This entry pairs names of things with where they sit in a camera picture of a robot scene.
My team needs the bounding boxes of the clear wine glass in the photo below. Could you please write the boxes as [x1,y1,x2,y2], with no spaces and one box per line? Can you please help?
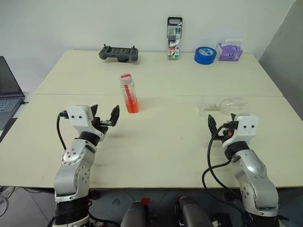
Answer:
[197,97,250,117]

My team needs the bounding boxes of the dark grey laptop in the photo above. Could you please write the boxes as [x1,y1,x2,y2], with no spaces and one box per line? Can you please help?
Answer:
[0,55,26,131]

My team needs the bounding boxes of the blue tape roll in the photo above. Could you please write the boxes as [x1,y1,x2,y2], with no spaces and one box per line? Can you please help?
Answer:
[194,46,217,65]

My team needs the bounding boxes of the thin grey floor cables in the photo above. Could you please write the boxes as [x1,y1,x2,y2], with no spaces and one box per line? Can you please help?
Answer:
[0,185,15,213]

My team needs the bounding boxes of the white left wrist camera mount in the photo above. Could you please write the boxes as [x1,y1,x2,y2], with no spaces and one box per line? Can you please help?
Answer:
[65,105,106,142]

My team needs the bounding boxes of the purple tissue box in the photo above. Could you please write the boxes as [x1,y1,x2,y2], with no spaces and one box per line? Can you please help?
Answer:
[215,38,244,62]

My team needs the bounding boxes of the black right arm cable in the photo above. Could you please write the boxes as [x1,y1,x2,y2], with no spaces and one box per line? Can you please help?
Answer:
[201,123,250,215]

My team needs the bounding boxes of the bottle with orange liquid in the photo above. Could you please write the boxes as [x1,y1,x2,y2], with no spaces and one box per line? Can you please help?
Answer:
[119,74,140,114]

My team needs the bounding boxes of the marker pen pack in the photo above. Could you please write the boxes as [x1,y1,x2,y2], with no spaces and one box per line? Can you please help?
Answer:
[166,17,183,61]

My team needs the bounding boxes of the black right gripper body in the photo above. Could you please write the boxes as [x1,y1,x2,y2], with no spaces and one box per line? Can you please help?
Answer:
[216,120,238,143]

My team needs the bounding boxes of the small black box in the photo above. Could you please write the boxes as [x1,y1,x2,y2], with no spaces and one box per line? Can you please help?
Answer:
[211,214,228,227]

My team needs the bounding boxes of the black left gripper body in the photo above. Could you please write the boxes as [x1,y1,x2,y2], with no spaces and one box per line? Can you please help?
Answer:
[91,117,112,137]

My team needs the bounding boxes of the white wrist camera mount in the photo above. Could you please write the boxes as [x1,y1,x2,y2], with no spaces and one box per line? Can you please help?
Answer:
[222,115,259,145]
[65,105,106,142]

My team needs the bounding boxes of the dark rounded shape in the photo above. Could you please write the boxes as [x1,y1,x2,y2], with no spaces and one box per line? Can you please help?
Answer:
[174,195,214,227]
[120,200,149,227]

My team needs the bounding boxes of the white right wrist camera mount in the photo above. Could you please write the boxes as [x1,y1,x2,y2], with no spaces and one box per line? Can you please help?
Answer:
[222,115,259,145]

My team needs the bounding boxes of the grey handheld remote controller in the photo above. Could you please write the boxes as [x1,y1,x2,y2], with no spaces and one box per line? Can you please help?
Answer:
[98,43,140,63]

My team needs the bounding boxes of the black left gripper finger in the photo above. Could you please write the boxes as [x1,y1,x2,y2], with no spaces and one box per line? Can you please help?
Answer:
[109,105,121,127]
[89,104,99,118]

